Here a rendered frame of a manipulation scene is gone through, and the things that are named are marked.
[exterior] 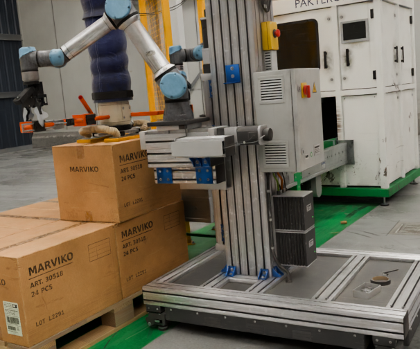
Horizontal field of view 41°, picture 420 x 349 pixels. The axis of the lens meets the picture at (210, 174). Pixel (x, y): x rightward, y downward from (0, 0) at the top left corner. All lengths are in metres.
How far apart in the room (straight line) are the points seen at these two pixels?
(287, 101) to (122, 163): 0.90
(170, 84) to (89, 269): 0.96
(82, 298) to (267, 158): 1.09
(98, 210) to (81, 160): 0.27
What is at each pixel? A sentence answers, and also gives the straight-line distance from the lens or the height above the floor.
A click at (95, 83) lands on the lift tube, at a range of 3.14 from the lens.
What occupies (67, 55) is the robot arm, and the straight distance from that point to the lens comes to 2.83.
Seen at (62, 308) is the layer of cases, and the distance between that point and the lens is 2.73.
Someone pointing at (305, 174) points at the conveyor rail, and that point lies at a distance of 4.52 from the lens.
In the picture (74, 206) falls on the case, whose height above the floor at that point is 0.62.
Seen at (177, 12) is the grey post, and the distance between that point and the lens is 6.86.
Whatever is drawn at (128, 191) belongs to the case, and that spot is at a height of 0.69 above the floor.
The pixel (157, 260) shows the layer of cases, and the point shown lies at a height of 0.26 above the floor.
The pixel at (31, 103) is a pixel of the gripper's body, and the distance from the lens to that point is 2.74.
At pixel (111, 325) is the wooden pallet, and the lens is 3.03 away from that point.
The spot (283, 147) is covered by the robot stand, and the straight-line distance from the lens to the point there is 2.63.
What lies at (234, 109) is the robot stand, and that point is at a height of 1.07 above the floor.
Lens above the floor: 1.16
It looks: 8 degrees down
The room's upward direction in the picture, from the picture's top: 5 degrees counter-clockwise
